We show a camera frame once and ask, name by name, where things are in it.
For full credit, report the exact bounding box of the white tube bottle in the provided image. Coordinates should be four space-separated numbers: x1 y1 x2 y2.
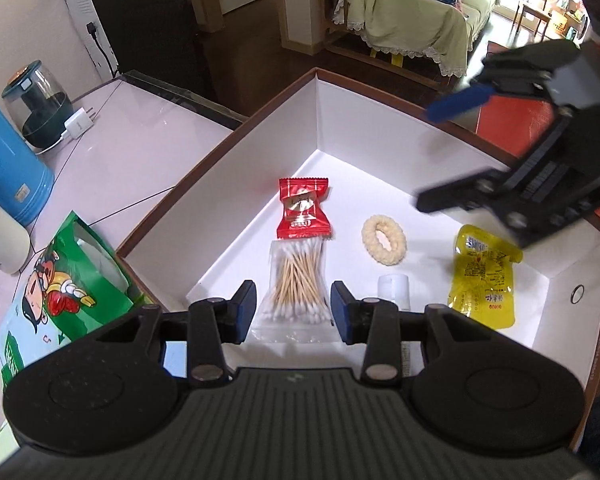
377 274 411 377

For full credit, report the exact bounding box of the bag of cotton swabs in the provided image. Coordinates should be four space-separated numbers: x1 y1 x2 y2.
250 237 337 344

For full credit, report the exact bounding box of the large brown white box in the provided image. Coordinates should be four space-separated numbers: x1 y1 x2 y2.
118 70 600 400

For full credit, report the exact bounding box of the yellow snack pouch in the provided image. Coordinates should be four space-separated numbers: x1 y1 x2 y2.
448 224 524 330

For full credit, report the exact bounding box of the sofa with green cover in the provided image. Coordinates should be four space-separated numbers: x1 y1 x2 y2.
332 0 500 78

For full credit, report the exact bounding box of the wooden chair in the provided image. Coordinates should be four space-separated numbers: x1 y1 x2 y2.
514 0 552 39

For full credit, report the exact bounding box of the red candy packet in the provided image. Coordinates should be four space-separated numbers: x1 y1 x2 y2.
276 177 332 240

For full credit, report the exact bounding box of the green blue snack bag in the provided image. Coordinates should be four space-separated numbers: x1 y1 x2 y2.
0 212 148 385

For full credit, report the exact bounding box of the white ceramic mug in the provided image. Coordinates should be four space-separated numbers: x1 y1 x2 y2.
0 206 30 274

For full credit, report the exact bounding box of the white power adapter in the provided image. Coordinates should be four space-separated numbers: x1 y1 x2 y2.
64 107 96 140

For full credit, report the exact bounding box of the blue thermos flask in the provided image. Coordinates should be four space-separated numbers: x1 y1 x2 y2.
0 110 54 226

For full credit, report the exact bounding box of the black refrigerator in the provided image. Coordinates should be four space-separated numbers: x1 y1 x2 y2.
64 0 216 100

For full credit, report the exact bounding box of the cream braided hair ring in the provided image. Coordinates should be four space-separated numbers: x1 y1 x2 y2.
360 213 409 267

